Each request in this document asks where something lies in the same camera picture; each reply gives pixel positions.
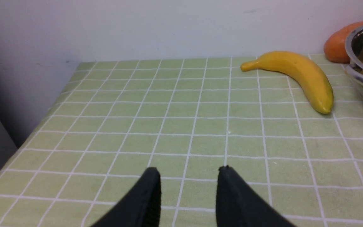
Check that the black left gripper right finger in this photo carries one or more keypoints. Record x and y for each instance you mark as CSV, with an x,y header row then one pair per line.
x,y
238,205

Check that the green checked tablecloth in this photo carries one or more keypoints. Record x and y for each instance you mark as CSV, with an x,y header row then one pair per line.
x,y
187,118

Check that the orange fruit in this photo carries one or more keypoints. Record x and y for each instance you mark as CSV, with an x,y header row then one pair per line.
x,y
334,47

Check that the yellow banana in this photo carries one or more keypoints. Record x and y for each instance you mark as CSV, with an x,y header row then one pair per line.
x,y
311,78

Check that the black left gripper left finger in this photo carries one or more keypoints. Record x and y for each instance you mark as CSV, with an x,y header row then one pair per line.
x,y
140,207

